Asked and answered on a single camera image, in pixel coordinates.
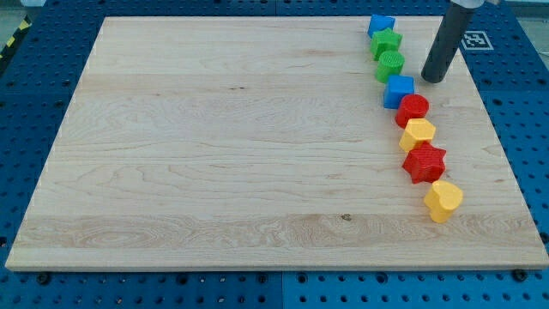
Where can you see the red star block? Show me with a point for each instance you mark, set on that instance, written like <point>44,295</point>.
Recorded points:
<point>425,163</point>

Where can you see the green star block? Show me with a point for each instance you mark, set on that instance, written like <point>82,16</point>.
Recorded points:
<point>385,40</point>

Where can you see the light wooden board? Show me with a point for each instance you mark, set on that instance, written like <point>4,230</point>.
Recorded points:
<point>262,143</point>

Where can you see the blue cube block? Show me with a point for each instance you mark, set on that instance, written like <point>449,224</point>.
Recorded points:
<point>397,87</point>

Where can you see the yellow hexagon block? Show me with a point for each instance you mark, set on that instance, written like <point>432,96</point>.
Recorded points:
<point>417,131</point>

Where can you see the red cylinder block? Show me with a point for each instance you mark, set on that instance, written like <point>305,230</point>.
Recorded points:
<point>412,106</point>

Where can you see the green cylinder block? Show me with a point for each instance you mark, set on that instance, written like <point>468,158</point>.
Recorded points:
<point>389,63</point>

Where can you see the blue triangular block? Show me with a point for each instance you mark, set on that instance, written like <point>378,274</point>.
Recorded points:
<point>379,23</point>

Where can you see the yellow heart block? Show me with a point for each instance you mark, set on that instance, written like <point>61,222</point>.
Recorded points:
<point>442,199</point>

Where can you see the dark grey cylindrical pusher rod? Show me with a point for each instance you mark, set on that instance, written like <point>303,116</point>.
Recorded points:
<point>443,49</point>

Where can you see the white fiducial marker tag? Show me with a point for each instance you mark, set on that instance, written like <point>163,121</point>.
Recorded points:
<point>476,41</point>

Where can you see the yellow black hazard tape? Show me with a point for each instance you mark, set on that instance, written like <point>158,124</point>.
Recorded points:
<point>15,40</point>

